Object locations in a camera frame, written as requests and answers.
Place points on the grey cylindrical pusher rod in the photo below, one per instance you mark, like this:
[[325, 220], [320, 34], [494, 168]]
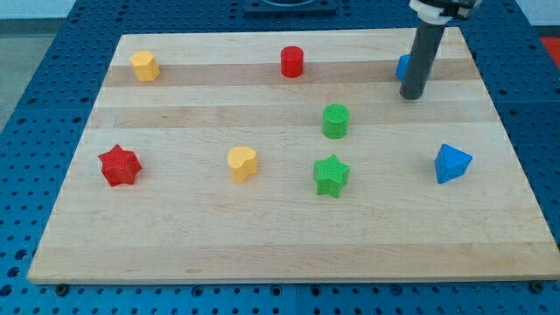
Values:
[[422, 55]]

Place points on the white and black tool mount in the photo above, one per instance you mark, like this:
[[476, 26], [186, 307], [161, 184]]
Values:
[[440, 12]]

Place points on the blue cube block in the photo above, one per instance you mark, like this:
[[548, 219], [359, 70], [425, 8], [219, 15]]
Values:
[[401, 67]]

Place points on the blue triangle block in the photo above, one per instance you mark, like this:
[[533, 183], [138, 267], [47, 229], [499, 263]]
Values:
[[450, 163]]

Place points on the green cylinder block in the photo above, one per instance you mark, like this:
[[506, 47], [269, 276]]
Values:
[[335, 120]]

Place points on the red cylinder block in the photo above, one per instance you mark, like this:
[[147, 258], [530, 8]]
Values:
[[292, 61]]

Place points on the green star block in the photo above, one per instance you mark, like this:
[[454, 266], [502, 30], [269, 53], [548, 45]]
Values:
[[330, 176]]

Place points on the wooden board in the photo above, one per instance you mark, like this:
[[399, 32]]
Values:
[[185, 221]]

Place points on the yellow heart block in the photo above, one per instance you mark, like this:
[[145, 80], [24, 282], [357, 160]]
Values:
[[242, 162]]

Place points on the yellow hexagon block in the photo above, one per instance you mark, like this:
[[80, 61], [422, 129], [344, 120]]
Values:
[[145, 66]]

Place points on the red star block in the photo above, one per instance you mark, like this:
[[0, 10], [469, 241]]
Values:
[[119, 166]]

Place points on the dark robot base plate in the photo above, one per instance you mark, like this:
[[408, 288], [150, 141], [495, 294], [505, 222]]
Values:
[[259, 7]]

